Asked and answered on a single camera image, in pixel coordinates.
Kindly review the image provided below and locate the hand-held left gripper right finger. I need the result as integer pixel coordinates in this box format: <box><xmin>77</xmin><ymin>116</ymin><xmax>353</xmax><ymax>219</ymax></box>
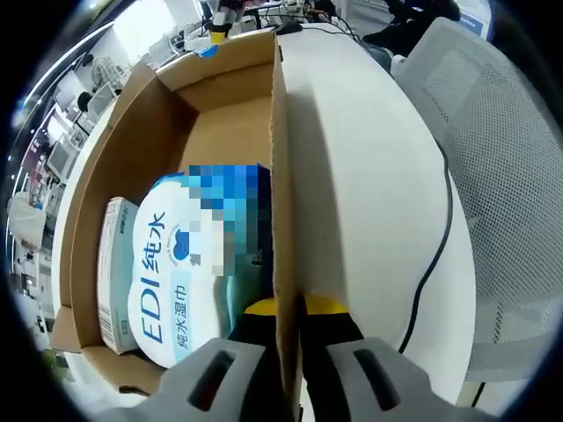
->
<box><xmin>301</xmin><ymin>293</ymin><xmax>494</xmax><ymax>422</ymax></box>

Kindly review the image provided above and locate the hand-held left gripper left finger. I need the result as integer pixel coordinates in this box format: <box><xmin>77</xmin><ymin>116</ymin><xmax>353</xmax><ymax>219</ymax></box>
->
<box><xmin>127</xmin><ymin>297</ymin><xmax>279</xmax><ymax>422</ymax></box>

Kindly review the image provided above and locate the brown cardboard shoe box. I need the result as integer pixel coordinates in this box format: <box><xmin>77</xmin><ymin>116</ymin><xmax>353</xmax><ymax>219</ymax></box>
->
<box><xmin>50</xmin><ymin>31</ymin><xmax>309</xmax><ymax>422</ymax></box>

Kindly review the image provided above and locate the white soft wet wipes pack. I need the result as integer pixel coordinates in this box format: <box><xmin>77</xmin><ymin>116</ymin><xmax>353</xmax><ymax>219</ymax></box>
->
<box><xmin>127</xmin><ymin>164</ymin><xmax>274</xmax><ymax>369</ymax></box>

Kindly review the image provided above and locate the small black white gadget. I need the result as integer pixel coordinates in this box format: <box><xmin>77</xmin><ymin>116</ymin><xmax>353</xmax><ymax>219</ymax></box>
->
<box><xmin>117</xmin><ymin>383</ymin><xmax>151</xmax><ymax>397</ymax></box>

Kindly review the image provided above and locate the small grey carton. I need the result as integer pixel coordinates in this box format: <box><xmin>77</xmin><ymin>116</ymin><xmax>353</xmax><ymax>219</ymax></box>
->
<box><xmin>97</xmin><ymin>197</ymin><xmax>141</xmax><ymax>353</ymax></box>

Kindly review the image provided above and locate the person's black shirt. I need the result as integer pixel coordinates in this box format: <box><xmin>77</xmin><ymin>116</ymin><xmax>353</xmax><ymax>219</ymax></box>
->
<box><xmin>362</xmin><ymin>0</ymin><xmax>463</xmax><ymax>56</ymax></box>

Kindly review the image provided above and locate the white mesh chair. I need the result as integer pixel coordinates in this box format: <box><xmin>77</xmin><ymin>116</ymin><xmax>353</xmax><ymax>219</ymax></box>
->
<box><xmin>393</xmin><ymin>17</ymin><xmax>559</xmax><ymax>383</ymax></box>

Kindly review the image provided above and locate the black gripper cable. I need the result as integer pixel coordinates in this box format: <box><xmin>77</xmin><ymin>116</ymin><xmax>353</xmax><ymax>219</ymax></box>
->
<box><xmin>397</xmin><ymin>142</ymin><xmax>454</xmax><ymax>353</ymax></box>

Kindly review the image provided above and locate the blue wall poster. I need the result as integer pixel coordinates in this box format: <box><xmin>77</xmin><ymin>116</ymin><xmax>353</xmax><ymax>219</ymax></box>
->
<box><xmin>459</xmin><ymin>0</ymin><xmax>492</xmax><ymax>39</ymax></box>

